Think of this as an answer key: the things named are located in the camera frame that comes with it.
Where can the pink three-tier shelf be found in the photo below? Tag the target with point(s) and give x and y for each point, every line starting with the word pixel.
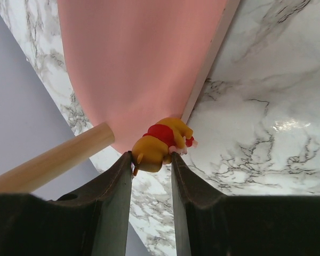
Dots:
pixel 113 68

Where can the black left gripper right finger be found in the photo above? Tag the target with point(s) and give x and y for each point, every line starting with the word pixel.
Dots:
pixel 208 222

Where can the orange bear toy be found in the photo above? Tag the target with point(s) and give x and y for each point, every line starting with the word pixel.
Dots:
pixel 154 148

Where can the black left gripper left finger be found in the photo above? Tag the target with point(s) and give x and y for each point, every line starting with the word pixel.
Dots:
pixel 91 220

